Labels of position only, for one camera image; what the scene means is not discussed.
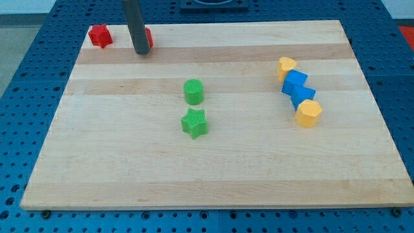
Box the red cylinder block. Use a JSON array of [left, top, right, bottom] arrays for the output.
[[146, 27, 154, 49]]

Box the green star block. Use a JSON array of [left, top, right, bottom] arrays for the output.
[[181, 108, 208, 140]]

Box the red star block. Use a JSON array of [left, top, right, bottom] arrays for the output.
[[88, 24, 113, 49]]

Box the green cylinder block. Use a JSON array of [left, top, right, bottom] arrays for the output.
[[183, 79, 204, 105]]

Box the wooden board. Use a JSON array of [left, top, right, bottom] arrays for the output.
[[21, 20, 413, 210]]

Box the yellow heart block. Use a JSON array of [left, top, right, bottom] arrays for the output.
[[277, 57, 297, 83]]

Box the blue cube block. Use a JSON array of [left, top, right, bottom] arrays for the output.
[[281, 70, 308, 95]]

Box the blue triangular block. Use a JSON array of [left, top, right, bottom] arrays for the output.
[[290, 85, 316, 110]]

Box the yellow hexagon block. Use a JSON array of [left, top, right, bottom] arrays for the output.
[[295, 99, 323, 128]]

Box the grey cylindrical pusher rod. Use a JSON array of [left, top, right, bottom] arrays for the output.
[[121, 0, 151, 55]]

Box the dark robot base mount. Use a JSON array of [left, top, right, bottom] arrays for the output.
[[179, 0, 250, 12]]

